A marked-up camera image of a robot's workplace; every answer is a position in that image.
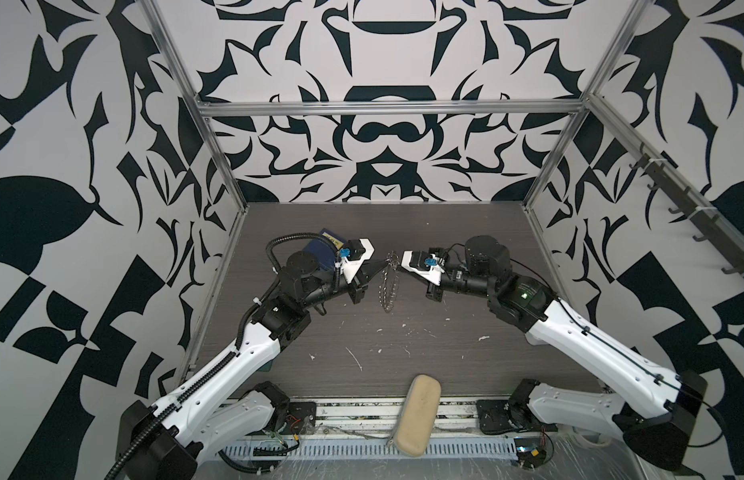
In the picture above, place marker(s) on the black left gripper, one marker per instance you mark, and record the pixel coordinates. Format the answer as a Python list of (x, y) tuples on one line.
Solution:
[(351, 289)]

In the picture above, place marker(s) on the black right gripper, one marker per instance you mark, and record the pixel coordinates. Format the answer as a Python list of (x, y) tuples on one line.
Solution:
[(436, 292)]

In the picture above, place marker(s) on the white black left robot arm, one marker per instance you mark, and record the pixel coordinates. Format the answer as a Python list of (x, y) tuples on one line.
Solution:
[(170, 438)]

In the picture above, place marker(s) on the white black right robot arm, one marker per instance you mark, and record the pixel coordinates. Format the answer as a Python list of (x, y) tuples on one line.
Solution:
[(651, 408)]

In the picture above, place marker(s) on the blue notebook with yellow label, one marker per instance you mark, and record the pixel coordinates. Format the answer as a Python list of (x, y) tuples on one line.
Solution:
[(323, 252)]

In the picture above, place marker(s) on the beige oblong pouch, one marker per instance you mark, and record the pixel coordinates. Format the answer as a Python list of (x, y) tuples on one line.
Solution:
[(417, 417)]

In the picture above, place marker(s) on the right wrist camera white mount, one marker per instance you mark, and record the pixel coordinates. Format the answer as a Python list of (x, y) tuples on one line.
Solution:
[(422, 264)]

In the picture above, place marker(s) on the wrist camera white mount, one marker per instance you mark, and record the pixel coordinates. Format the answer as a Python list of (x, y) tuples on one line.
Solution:
[(422, 264), (353, 255)]

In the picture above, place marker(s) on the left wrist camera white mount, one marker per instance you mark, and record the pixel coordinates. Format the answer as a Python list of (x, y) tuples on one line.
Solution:
[(353, 255)]

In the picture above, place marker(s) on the perforated white cable tray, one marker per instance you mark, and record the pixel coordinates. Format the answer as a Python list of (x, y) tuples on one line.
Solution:
[(502, 448)]

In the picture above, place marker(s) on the black wall hook rail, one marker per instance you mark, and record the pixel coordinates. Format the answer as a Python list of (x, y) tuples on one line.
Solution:
[(689, 204)]

